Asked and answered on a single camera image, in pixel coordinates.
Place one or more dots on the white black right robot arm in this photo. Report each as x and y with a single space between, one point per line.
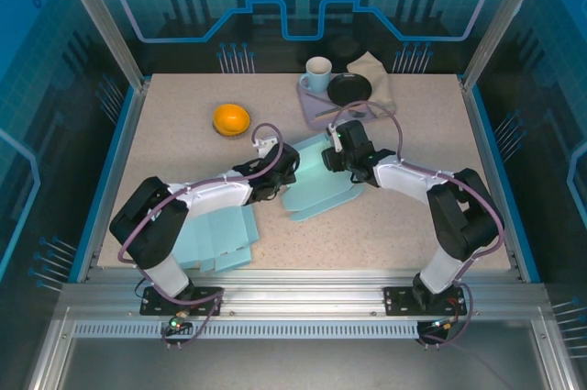
463 220

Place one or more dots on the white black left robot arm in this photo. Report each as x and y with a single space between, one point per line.
151 225

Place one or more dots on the lavender tray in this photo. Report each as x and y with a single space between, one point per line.
316 112

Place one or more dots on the black plate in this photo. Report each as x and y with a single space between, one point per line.
348 89

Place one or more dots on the metal fork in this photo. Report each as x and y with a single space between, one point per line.
321 99

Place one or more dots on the orange patterned bowl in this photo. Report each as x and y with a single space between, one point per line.
229 118

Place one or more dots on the beige cloth napkin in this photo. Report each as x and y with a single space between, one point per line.
376 78

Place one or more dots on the light blue mug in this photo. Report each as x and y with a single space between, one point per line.
318 78

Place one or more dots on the small adapter with green light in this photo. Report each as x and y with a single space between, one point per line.
176 322
442 325

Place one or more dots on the aluminium front rail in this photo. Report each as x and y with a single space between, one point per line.
302 289

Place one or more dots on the aluminium side rail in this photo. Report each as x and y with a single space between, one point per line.
478 114
121 156

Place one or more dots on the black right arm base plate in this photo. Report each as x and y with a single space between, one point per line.
396 300

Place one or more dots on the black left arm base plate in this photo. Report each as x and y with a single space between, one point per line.
151 305

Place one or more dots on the aluminium frame post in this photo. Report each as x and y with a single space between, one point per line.
503 18
107 27

